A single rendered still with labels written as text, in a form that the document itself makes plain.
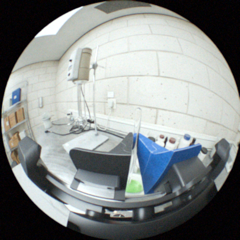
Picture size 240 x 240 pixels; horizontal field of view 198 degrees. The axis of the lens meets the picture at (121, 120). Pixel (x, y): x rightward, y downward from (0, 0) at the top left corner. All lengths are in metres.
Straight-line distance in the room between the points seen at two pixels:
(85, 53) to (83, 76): 0.15
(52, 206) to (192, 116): 0.90
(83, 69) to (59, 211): 0.66
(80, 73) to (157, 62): 0.49
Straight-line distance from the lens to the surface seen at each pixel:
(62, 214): 0.38
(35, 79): 2.54
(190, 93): 0.60
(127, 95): 0.61
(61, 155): 0.52
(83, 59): 0.48
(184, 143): 0.49
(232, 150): 1.13
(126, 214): 0.25
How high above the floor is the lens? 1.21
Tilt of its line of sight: 19 degrees down
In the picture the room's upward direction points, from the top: 1 degrees clockwise
